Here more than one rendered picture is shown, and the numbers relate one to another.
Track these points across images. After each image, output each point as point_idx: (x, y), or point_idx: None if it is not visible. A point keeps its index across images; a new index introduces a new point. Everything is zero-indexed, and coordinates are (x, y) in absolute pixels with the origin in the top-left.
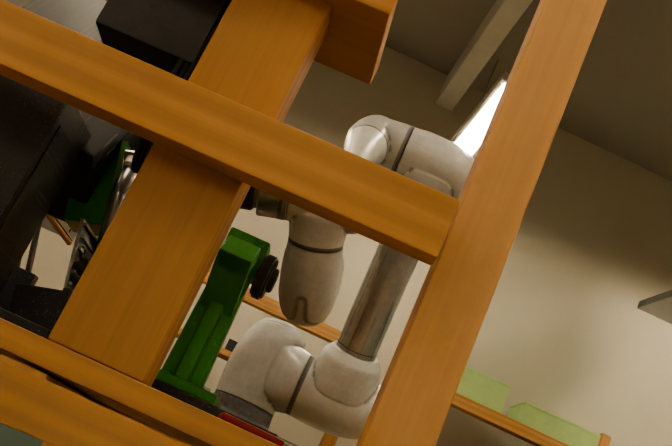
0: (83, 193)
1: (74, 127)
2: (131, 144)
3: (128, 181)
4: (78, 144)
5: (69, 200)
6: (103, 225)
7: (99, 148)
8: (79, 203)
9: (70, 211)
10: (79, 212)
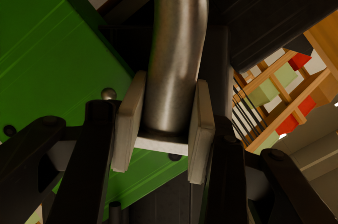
0: (123, 24)
1: None
2: (142, 219)
3: None
4: (255, 12)
5: (105, 22)
6: None
7: (228, 60)
8: (98, 22)
9: (88, 4)
10: (83, 7)
